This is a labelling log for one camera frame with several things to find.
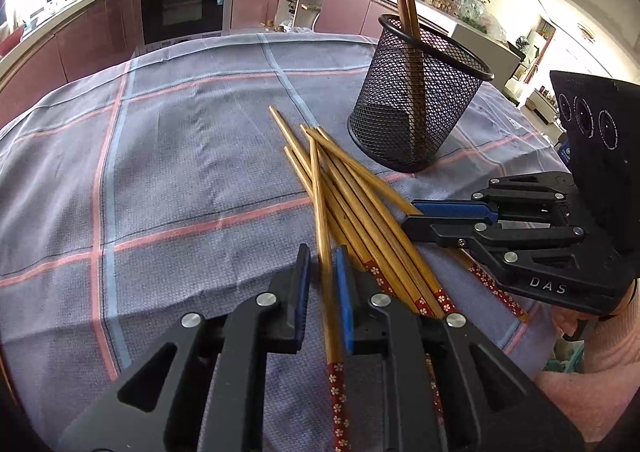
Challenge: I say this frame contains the person's right forearm pink sleeve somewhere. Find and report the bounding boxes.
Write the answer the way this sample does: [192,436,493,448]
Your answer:
[536,277,640,444]

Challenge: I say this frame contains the person's right hand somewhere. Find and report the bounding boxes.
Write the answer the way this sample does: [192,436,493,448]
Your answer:
[549,304,586,342]

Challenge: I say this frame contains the grey plaid tablecloth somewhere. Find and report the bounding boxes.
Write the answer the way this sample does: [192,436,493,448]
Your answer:
[0,31,572,452]

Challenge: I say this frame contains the black built-in oven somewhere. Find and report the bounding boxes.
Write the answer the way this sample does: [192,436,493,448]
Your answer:
[139,0,227,47]

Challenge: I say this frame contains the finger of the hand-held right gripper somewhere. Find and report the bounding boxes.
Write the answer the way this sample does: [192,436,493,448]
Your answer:
[401,215,587,279]
[411,171,582,225]

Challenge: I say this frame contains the bunch of wooden chopsticks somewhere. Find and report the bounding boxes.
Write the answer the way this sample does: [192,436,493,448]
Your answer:
[269,105,454,429]

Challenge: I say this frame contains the pink kitchen cabinets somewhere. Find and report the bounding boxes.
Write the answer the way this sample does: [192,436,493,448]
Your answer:
[0,0,401,119]

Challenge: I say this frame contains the white counter unit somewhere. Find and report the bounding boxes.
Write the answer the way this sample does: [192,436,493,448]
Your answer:
[434,22,522,91]

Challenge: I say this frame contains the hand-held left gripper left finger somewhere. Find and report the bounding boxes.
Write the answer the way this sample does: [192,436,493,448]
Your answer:
[57,243,312,452]

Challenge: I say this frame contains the clear plastic bags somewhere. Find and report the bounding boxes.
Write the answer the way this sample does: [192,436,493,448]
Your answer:
[459,0,509,41]

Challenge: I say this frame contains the wooden chopstick red floral handle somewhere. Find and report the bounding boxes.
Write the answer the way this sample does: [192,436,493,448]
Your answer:
[305,127,530,323]
[308,135,354,452]

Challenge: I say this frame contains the black mesh utensil holder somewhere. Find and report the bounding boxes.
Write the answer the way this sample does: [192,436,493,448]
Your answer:
[347,13,496,174]

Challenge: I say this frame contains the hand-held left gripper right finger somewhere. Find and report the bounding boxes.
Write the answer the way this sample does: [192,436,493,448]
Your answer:
[335,246,587,452]

